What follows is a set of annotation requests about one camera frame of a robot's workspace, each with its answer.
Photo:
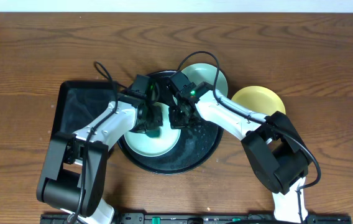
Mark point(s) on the yellow plate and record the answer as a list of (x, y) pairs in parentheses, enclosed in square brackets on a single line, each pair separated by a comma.
[(259, 99)]

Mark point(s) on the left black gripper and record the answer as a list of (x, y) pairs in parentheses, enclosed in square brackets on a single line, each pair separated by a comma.
[(159, 114)]

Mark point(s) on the green yellow sponge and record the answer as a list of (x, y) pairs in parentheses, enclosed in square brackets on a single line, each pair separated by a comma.
[(154, 133)]

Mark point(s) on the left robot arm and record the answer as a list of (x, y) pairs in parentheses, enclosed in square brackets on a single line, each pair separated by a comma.
[(74, 170)]

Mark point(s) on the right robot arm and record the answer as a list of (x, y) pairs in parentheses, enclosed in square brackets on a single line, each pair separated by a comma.
[(271, 143)]

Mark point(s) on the black rectangular tray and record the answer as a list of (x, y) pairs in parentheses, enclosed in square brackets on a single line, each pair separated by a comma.
[(79, 103)]

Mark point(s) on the black round tray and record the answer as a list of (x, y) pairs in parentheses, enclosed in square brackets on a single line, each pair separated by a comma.
[(194, 146)]

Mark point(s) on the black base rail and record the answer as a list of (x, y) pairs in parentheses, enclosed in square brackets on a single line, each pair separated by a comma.
[(140, 218)]

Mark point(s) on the light green plate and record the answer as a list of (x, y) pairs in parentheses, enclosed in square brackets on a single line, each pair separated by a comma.
[(153, 147), (203, 72)]

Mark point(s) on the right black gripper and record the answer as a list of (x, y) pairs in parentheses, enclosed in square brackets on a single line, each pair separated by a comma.
[(176, 123)]

